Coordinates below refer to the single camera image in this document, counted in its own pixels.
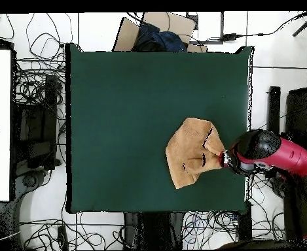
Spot tan terry towel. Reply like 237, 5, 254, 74
164, 116, 226, 190

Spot black rectangular box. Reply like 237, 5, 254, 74
237, 201, 253, 242

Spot dark green table cloth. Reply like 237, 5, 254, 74
65, 42, 255, 214

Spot black power adapter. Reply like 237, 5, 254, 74
219, 33, 244, 42

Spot dark blue garment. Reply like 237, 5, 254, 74
132, 22, 189, 53

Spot brown cardboard box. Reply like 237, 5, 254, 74
112, 11, 208, 53

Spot tangled black floor cables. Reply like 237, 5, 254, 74
14, 12, 74, 105
181, 172, 287, 250

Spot black stand frame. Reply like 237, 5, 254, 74
266, 86, 307, 137
11, 74, 63, 171

